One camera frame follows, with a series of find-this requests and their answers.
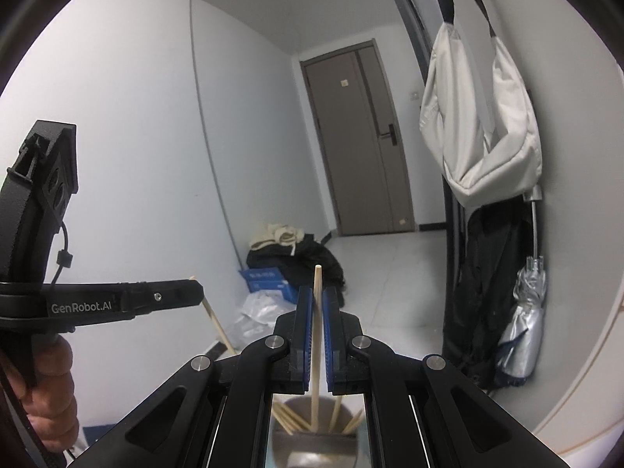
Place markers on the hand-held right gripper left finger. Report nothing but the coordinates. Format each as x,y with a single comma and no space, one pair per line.
304,331

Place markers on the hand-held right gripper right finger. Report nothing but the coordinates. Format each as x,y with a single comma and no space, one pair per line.
330,341

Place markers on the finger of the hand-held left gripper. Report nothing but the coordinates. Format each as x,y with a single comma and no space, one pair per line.
165,295

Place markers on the bamboo chopstick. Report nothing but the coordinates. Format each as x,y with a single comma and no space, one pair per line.
219,326
317,282
300,420
353,421
336,414
283,417

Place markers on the person's left hand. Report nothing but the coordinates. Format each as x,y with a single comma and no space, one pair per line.
53,385

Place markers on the white plastic bag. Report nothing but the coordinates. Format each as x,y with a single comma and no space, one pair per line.
263,312

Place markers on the blue cardboard box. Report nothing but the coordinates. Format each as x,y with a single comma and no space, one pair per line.
263,280

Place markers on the black bag on floor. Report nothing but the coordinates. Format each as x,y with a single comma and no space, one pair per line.
312,258

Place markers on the beige cloth bag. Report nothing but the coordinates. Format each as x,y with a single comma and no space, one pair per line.
273,236

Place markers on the hanging black jacket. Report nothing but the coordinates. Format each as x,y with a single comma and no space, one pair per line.
482,278

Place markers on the brown door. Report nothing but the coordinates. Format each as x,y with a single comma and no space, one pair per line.
341,156

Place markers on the silver folded umbrella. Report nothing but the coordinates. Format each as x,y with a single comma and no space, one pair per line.
526,321

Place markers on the white hanging bag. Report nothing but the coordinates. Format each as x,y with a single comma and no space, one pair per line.
512,107

